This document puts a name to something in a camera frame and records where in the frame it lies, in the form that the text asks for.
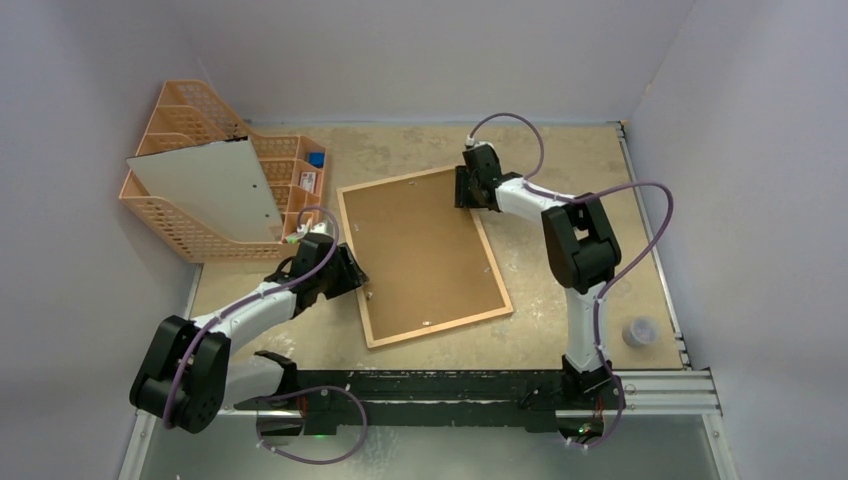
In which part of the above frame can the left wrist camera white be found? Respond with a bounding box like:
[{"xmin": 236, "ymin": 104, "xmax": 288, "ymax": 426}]
[{"xmin": 297, "ymin": 220, "xmax": 335, "ymax": 237}]

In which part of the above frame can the orange plastic file organizer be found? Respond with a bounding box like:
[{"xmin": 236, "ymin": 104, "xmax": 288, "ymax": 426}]
[{"xmin": 119, "ymin": 79, "xmax": 329, "ymax": 264}]

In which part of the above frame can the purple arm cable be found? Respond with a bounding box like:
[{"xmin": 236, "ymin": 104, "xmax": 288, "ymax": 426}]
[
  {"xmin": 466, "ymin": 112, "xmax": 676, "ymax": 412},
  {"xmin": 162, "ymin": 206, "xmax": 341, "ymax": 429}
]

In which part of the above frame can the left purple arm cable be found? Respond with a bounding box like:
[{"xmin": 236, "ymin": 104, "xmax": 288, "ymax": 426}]
[{"xmin": 162, "ymin": 206, "xmax": 341, "ymax": 429}]

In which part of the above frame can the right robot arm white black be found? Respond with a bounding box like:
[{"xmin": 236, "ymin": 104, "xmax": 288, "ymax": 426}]
[{"xmin": 455, "ymin": 138, "xmax": 622, "ymax": 407}]

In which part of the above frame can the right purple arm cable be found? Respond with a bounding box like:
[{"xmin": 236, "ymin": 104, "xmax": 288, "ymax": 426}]
[{"xmin": 466, "ymin": 112, "xmax": 676, "ymax": 412}]

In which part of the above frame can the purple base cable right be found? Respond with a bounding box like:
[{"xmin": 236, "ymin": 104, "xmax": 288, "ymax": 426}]
[{"xmin": 563, "ymin": 390, "xmax": 627, "ymax": 452}]

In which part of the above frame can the small clear plastic cup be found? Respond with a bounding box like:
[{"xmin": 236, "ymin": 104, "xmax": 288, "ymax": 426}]
[{"xmin": 621, "ymin": 316, "xmax": 660, "ymax": 349}]

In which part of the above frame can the blue small item in organizer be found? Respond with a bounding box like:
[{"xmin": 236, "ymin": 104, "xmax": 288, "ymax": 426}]
[{"xmin": 307, "ymin": 152, "xmax": 326, "ymax": 168}]

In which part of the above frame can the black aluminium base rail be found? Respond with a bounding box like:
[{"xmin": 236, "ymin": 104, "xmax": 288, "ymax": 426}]
[{"xmin": 205, "ymin": 368, "xmax": 720, "ymax": 437}]

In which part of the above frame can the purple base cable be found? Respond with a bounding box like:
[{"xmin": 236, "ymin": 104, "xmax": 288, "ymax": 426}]
[
  {"xmin": 563, "ymin": 390, "xmax": 627, "ymax": 452},
  {"xmin": 255, "ymin": 386, "xmax": 370, "ymax": 466}
]

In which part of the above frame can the white board in organizer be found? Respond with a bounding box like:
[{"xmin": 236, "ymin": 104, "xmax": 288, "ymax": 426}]
[{"xmin": 126, "ymin": 137, "xmax": 283, "ymax": 243}]

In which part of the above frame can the red white small box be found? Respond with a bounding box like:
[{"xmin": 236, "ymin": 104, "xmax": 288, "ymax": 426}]
[{"xmin": 299, "ymin": 171, "xmax": 318, "ymax": 194}]

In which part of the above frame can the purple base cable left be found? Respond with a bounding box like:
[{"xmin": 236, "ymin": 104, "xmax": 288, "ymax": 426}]
[{"xmin": 255, "ymin": 386, "xmax": 370, "ymax": 466}]

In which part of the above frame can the wooden picture frame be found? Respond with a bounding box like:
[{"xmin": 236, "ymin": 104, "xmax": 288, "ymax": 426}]
[{"xmin": 336, "ymin": 164, "xmax": 515, "ymax": 350}]

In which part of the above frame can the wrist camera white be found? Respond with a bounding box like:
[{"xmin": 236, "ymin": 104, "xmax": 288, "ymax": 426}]
[
  {"xmin": 297, "ymin": 220, "xmax": 335, "ymax": 237},
  {"xmin": 464, "ymin": 136, "xmax": 481, "ymax": 148}
]

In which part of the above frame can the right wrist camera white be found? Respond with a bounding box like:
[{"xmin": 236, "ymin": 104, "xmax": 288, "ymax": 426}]
[{"xmin": 464, "ymin": 136, "xmax": 481, "ymax": 148}]

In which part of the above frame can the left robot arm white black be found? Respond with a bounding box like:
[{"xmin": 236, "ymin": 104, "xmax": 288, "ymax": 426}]
[{"xmin": 129, "ymin": 233, "xmax": 368, "ymax": 433}]

